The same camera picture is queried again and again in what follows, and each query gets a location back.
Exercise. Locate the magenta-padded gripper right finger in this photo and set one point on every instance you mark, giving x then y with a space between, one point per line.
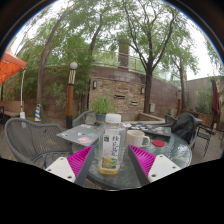
163 166

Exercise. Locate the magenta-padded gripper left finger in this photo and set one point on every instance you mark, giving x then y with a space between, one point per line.
60 168

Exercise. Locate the clear plastic drink bottle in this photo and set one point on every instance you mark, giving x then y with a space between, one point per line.
111 146

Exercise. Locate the flat round red coaster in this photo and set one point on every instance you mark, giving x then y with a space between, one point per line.
158 143

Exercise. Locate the grey laptop with stickers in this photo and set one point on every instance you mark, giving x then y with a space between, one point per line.
78 135

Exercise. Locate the dark laptop with stickers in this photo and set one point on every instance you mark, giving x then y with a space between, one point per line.
150 130

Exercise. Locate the white ceramic mug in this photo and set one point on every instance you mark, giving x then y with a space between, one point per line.
136 138

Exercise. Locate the grey wicker patio chair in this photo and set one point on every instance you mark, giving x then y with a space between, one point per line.
30 136
193 140
83 118

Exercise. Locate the black backpack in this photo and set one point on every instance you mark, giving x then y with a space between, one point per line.
185 128

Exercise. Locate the black metal chair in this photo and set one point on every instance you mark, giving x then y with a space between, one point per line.
206 131

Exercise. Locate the blue yellow striped cone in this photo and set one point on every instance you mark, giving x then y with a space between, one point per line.
37 113

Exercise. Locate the green plant in blue pot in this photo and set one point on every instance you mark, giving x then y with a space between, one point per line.
101 106

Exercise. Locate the dark-trunk tree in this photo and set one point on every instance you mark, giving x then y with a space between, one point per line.
147 93

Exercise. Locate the wooden bench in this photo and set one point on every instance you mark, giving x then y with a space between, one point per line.
11 107

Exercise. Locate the leaning pale-trunk tree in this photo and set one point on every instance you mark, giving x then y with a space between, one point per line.
40 86

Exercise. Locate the closed maroon patio umbrella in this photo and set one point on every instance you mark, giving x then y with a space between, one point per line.
215 100

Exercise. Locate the orange canopy tent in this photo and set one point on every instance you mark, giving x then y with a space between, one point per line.
10 65

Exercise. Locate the wooden lamp post, globe light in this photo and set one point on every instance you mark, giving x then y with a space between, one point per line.
70 100

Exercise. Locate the wall lantern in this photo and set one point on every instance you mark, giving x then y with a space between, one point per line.
95 84
142 90

